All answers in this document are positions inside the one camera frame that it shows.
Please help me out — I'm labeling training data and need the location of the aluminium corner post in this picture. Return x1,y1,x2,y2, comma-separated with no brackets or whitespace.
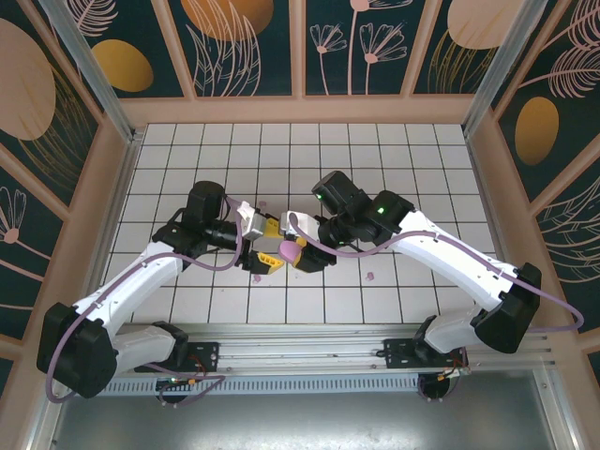
37,0,142,144
461,0,563,137

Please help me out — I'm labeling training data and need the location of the grey slotted cable duct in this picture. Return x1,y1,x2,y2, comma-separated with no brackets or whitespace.
105,376,423,398

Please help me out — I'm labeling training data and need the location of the aluminium side rail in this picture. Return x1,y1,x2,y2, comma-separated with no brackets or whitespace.
83,133,144,324
463,133,531,329

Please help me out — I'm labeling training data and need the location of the grey metal base plate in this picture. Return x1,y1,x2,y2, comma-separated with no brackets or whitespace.
27,369,582,450

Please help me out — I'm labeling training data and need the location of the pink earbud charging case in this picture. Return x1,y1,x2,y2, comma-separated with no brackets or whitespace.
277,237,305,266

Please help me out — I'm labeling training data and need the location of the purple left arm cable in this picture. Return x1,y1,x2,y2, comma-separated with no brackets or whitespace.
46,195,248,410

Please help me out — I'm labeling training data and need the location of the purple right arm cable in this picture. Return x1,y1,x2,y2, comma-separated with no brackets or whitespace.
284,211,585,335

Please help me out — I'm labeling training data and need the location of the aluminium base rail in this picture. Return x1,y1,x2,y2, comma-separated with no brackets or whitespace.
110,322,562,376

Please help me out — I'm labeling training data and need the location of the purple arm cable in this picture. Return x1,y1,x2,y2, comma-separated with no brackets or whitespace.
46,195,248,410
284,211,585,335

